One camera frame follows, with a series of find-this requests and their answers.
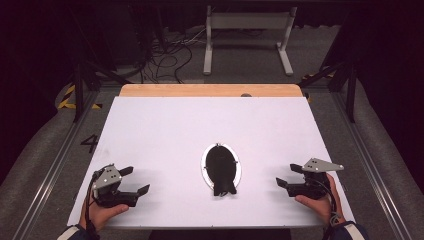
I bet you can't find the grey metal stand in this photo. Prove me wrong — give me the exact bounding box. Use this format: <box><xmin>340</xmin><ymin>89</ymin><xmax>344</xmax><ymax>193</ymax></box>
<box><xmin>202</xmin><ymin>4</ymin><xmax>299</xmax><ymax>77</ymax></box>

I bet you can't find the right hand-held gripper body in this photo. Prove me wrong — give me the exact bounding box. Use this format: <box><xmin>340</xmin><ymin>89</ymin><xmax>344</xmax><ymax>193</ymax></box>
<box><xmin>285</xmin><ymin>157</ymin><xmax>345</xmax><ymax>201</ymax></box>

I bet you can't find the white board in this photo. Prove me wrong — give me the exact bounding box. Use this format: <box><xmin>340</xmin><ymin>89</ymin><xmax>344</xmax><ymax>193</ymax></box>
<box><xmin>66</xmin><ymin>96</ymin><xmax>357</xmax><ymax>230</ymax></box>

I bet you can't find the oval silver photo frame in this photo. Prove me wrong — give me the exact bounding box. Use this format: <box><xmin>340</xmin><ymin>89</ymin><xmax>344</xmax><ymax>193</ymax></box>
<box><xmin>200</xmin><ymin>142</ymin><xmax>243</xmax><ymax>198</ymax></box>

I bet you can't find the person's right hand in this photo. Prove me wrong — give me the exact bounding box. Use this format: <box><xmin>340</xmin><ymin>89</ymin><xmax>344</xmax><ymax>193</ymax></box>
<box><xmin>294</xmin><ymin>173</ymin><xmax>346</xmax><ymax>226</ymax></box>

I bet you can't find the aluminium floor rail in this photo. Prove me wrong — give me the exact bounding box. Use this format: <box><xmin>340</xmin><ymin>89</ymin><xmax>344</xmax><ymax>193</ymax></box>
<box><xmin>329</xmin><ymin>89</ymin><xmax>415</xmax><ymax>240</ymax></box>
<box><xmin>11</xmin><ymin>89</ymin><xmax>102</xmax><ymax>240</ymax></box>

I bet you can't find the wooden table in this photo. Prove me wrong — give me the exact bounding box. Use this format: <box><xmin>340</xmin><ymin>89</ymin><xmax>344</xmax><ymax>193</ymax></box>
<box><xmin>118</xmin><ymin>83</ymin><xmax>304</xmax><ymax>99</ymax></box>

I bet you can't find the person's left hand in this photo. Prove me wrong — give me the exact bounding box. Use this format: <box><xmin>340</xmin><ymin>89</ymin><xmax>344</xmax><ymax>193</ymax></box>
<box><xmin>79</xmin><ymin>199</ymin><xmax>130</xmax><ymax>233</ymax></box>

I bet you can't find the tangle of black floor cables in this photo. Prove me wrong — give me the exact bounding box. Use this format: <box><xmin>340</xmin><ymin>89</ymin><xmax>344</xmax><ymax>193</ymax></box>
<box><xmin>139</xmin><ymin>27</ymin><xmax>208</xmax><ymax>85</ymax></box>

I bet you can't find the black metal stand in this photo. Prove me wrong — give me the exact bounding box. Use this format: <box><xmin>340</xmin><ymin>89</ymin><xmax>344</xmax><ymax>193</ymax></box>
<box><xmin>66</xmin><ymin>6</ymin><xmax>133</xmax><ymax>124</ymax></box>
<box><xmin>297</xmin><ymin>60</ymin><xmax>360</xmax><ymax>124</ymax></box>

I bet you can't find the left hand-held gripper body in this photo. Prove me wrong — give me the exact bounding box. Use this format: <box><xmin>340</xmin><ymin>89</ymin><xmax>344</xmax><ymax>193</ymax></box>
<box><xmin>91</xmin><ymin>163</ymin><xmax>141</xmax><ymax>209</ymax></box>

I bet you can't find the yellow black floor tape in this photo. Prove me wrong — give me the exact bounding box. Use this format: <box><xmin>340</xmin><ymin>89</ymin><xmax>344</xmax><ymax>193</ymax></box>
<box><xmin>56</xmin><ymin>83</ymin><xmax>103</xmax><ymax>111</ymax></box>
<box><xmin>300</xmin><ymin>70</ymin><xmax>336</xmax><ymax>81</ymax></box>

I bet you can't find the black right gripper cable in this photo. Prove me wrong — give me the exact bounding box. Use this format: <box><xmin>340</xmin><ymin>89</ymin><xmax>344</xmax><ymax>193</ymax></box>
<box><xmin>308</xmin><ymin>178</ymin><xmax>346</xmax><ymax>240</ymax></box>

